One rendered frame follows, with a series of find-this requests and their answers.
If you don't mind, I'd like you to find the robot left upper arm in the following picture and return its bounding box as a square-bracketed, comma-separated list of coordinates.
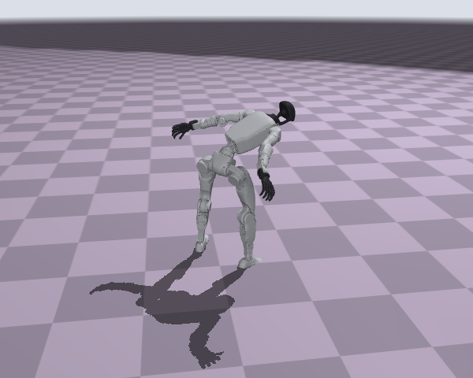
[218, 109, 254, 127]

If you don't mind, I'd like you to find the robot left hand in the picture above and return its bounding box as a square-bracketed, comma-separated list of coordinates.
[172, 120, 198, 139]

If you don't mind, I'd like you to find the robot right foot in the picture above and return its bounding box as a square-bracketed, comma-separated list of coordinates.
[238, 257, 262, 269]

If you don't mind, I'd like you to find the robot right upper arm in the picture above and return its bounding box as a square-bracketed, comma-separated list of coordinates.
[258, 126, 281, 152]

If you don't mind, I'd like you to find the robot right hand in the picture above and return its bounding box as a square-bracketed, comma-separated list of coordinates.
[258, 169, 275, 201]

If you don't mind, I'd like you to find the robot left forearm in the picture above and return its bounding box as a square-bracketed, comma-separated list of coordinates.
[192, 115, 220, 129]

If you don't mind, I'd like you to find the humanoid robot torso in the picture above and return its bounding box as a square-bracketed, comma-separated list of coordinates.
[208, 111, 279, 177]

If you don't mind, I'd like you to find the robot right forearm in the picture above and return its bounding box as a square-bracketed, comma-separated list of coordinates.
[256, 143, 273, 176]

